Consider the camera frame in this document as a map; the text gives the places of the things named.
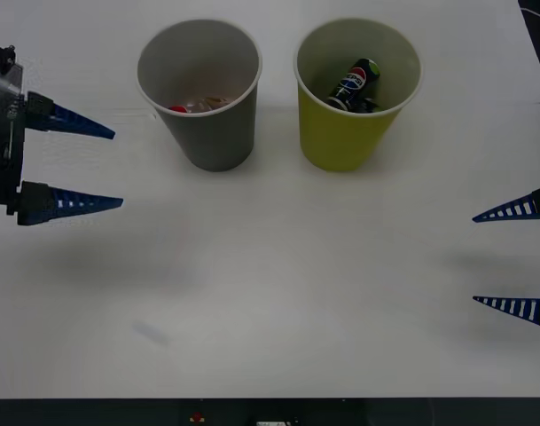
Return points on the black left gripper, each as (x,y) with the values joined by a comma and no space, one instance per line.
(5,151)

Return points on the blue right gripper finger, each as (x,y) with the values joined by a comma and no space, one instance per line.
(531,206)
(531,308)

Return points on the grey plastic bin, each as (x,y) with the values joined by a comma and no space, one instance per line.
(216,137)

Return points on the yellow-green plastic bin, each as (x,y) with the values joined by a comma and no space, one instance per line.
(336,142)

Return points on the black can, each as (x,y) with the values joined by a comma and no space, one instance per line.
(354,82)

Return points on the black robot torso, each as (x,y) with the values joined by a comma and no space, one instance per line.
(74,412)

